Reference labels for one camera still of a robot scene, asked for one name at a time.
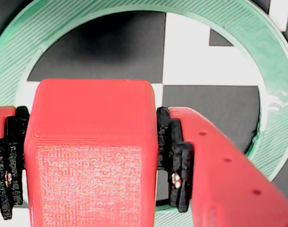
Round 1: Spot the black white marker checkerboard mat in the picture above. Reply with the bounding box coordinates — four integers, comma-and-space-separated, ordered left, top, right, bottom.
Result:
0, 0, 288, 227

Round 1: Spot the red cube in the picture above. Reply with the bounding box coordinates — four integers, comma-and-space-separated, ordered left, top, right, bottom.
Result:
23, 79, 159, 227

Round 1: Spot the green plastic ring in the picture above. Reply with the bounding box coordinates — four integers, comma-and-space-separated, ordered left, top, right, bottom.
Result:
0, 0, 288, 227

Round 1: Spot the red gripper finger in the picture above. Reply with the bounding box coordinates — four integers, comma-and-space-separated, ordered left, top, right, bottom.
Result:
156, 106, 288, 227
0, 105, 30, 227

